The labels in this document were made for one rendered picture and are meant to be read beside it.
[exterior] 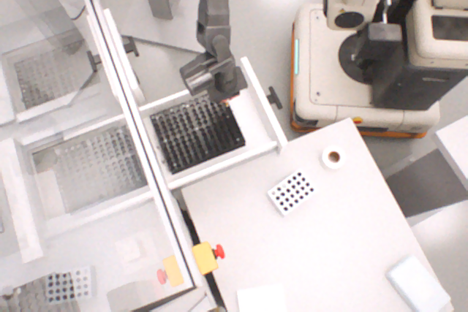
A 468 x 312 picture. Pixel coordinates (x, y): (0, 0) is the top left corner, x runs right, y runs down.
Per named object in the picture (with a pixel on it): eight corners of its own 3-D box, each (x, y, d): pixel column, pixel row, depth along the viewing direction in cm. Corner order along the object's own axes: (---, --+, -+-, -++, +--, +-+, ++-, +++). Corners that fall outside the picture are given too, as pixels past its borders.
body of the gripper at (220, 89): (248, 90, 104) (248, 75, 97) (210, 103, 103) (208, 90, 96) (239, 69, 106) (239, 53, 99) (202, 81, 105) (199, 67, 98)
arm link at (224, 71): (240, 62, 91) (227, 44, 93) (213, 77, 90) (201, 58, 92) (240, 77, 98) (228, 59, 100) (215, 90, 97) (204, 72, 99)
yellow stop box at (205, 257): (211, 241, 110) (209, 239, 103) (221, 267, 108) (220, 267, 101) (193, 248, 109) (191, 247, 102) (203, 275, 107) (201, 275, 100)
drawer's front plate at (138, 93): (117, 27, 133) (107, 6, 123) (145, 102, 125) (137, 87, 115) (112, 29, 133) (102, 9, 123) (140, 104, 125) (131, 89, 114)
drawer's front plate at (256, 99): (244, 72, 128) (246, 55, 118) (284, 155, 120) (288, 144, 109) (239, 74, 128) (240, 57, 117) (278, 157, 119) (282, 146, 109)
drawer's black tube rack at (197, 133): (222, 96, 124) (221, 88, 117) (245, 148, 118) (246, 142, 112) (153, 123, 121) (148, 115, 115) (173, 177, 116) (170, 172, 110)
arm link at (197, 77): (225, 33, 86) (210, 23, 93) (177, 58, 84) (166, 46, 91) (242, 80, 93) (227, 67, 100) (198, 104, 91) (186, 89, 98)
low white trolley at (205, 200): (308, 171, 202) (350, 116, 130) (368, 294, 184) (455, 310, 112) (199, 217, 195) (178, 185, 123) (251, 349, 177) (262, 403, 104)
